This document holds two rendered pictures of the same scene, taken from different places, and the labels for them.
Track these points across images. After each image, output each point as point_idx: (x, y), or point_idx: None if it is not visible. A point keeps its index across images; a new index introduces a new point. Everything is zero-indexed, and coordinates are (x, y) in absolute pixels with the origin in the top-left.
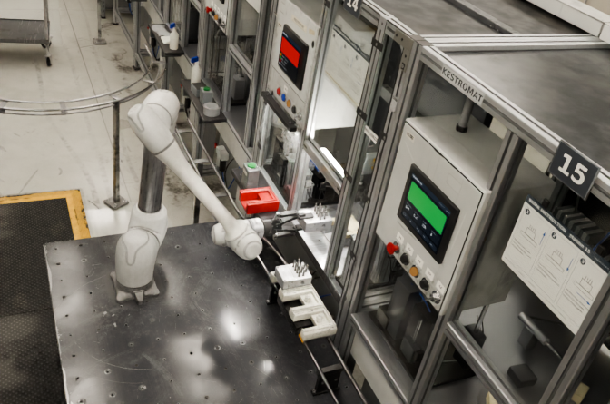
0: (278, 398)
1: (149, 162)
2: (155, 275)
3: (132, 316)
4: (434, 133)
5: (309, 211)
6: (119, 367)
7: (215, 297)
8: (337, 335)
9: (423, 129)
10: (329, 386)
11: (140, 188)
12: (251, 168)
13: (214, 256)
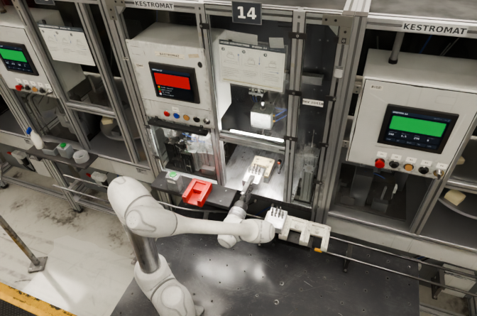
0: (337, 293)
1: (143, 240)
2: None
3: None
4: (392, 74)
5: (247, 175)
6: None
7: (232, 273)
8: None
9: (385, 77)
10: (365, 262)
11: (141, 261)
12: (175, 176)
13: (196, 248)
